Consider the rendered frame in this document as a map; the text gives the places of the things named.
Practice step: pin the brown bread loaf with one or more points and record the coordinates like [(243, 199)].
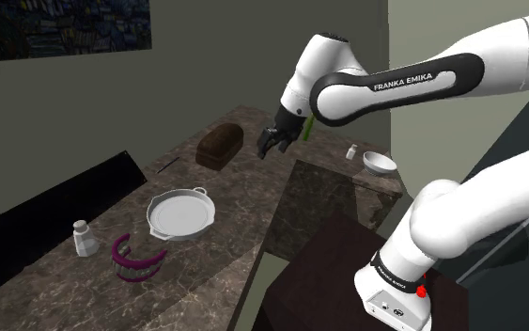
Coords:
[(219, 144)]

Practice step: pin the purple denture model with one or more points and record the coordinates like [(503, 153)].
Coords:
[(135, 263)]

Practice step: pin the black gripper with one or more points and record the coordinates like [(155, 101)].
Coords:
[(288, 124)]

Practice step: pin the dark blue wall picture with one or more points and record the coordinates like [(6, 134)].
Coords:
[(58, 25)]

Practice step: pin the green stick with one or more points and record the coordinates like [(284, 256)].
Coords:
[(308, 128)]

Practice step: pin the small white bottle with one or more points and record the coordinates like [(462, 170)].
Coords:
[(351, 151)]

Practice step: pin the white shaker bottle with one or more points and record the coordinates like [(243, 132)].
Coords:
[(84, 239)]

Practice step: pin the thin black pen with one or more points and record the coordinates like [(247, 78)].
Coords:
[(168, 165)]

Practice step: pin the white bowl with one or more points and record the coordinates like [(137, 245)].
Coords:
[(378, 163)]

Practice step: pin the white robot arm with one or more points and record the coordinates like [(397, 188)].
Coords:
[(474, 206)]

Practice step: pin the white round pan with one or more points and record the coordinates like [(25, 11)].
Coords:
[(180, 214)]

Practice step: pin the dark brown robot stand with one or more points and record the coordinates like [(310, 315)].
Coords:
[(323, 279)]

